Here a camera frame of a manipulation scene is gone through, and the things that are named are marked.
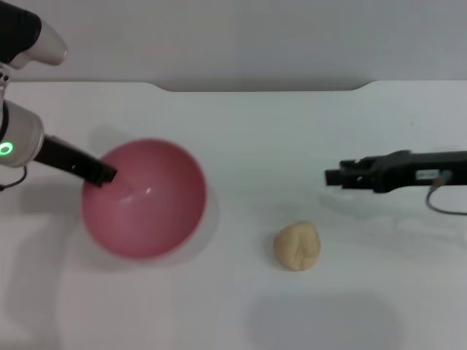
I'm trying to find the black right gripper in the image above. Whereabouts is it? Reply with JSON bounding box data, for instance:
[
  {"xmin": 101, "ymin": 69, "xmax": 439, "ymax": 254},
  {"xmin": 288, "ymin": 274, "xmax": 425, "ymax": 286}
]
[{"xmin": 324, "ymin": 149, "xmax": 467, "ymax": 194}]

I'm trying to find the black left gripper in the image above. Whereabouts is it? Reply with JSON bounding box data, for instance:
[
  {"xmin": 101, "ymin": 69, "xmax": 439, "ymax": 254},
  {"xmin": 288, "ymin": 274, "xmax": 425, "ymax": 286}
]
[{"xmin": 34, "ymin": 135, "xmax": 118, "ymax": 189}]

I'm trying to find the pink plastic bowl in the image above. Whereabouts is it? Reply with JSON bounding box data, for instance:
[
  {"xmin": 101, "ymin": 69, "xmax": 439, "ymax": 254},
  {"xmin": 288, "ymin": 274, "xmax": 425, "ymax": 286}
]
[{"xmin": 80, "ymin": 138, "xmax": 209, "ymax": 260}]

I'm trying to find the beige egg yolk pastry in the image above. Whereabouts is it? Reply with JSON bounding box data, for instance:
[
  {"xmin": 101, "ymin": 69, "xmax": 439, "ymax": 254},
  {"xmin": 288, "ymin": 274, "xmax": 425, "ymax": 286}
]
[{"xmin": 273, "ymin": 220, "xmax": 323, "ymax": 272}]

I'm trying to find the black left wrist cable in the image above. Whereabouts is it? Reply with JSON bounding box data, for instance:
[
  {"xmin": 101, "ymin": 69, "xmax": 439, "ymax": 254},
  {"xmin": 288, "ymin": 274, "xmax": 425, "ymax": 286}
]
[{"xmin": 0, "ymin": 166, "xmax": 29, "ymax": 193}]

